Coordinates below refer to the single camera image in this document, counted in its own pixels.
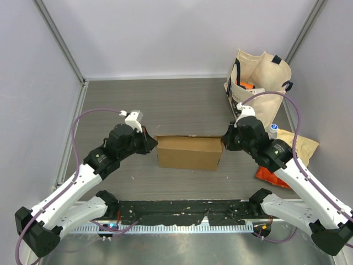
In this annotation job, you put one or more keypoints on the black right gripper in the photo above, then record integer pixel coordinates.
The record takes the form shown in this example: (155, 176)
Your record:
(227, 139)

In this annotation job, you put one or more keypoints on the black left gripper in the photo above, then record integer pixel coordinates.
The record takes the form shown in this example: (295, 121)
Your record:
(148, 142)

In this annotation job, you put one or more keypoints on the brown cardboard box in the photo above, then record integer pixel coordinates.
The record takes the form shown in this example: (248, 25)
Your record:
(191, 152)

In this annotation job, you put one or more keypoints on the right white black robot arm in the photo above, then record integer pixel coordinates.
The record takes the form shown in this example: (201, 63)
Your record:
(326, 219)

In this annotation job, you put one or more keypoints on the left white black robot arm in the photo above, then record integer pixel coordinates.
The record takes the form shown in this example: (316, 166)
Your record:
(43, 226)

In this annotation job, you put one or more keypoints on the white box in bag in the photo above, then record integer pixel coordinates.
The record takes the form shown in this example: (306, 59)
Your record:
(255, 91)

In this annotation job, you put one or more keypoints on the clear plastic water bottle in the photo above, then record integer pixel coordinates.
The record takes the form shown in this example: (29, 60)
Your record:
(273, 131)

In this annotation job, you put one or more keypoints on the orange item in bag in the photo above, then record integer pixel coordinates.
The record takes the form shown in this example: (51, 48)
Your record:
(246, 85)

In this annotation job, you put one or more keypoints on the beige canvas tote bag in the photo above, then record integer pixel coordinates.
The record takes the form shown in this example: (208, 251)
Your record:
(250, 75)

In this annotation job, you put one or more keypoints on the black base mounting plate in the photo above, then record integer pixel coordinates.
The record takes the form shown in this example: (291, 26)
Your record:
(187, 212)

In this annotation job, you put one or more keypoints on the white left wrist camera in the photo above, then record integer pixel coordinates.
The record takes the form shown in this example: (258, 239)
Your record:
(133, 119)

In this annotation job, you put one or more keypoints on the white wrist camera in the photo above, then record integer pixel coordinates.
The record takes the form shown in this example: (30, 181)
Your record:
(133, 119)
(242, 111)

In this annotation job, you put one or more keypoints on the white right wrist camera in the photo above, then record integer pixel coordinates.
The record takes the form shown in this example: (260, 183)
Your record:
(242, 111)

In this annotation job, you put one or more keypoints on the aluminium frame rail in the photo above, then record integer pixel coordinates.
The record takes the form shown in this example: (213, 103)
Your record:
(105, 207)

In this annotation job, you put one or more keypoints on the white slotted cable duct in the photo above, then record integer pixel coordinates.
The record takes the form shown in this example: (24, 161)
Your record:
(203, 228)

